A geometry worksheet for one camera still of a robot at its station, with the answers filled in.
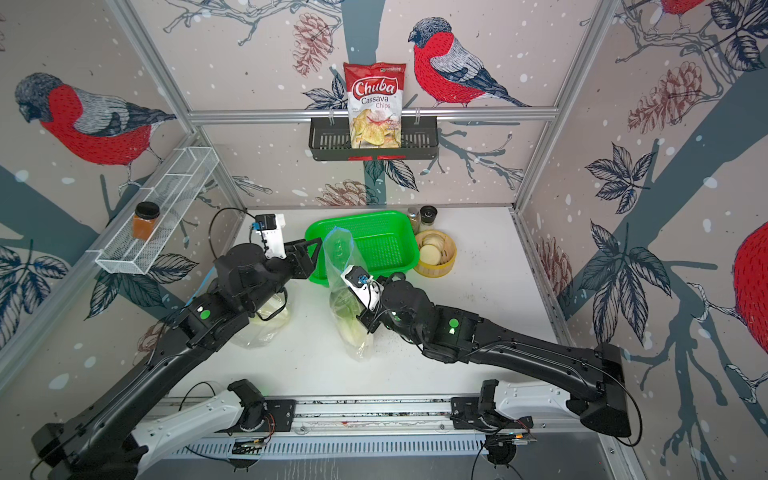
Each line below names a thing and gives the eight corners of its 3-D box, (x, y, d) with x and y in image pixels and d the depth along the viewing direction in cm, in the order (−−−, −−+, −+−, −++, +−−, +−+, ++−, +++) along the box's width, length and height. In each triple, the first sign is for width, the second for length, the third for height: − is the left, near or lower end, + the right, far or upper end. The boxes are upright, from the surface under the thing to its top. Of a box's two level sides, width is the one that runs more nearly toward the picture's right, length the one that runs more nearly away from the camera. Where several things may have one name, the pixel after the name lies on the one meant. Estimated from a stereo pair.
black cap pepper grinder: (419, 233, 112) (421, 214, 104) (418, 224, 115) (420, 205, 107) (435, 233, 112) (438, 214, 104) (433, 224, 115) (436, 205, 107)
